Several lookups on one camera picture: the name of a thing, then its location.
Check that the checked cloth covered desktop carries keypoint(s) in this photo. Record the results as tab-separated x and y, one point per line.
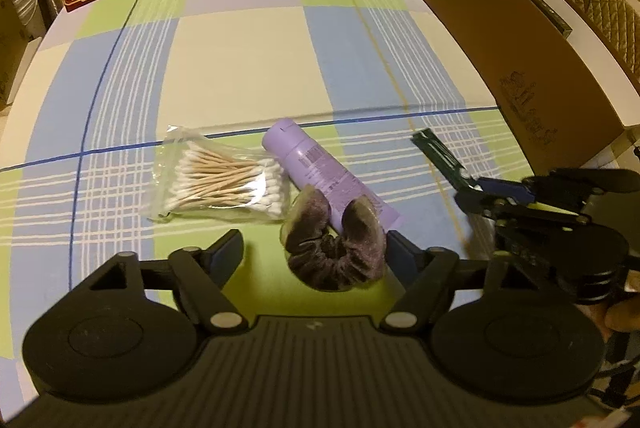
240	57

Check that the plain cardboard box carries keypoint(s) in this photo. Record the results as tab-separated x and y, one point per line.
15	57

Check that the bag of cotton swabs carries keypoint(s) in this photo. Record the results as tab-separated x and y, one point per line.
220	180

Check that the small dark green tube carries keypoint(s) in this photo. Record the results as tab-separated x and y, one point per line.
440	157

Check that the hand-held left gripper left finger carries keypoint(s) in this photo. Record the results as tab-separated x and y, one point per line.
227	253

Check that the brown cardboard box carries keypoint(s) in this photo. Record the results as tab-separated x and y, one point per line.
500	42

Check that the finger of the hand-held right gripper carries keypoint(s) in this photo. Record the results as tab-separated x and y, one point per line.
505	190
470	203

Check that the black product box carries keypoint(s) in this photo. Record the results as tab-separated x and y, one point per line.
545	10

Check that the quilted beige chair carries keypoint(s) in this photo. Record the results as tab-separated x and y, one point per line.
610	7

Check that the purple cosmetic tube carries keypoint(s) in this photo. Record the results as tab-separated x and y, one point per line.
320	167

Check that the purple velvet scrunchie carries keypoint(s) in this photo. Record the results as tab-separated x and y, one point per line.
325	263

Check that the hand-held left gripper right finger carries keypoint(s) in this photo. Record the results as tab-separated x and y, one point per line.
400	253

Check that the person's right hand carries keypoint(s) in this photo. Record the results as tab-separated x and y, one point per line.
625	313

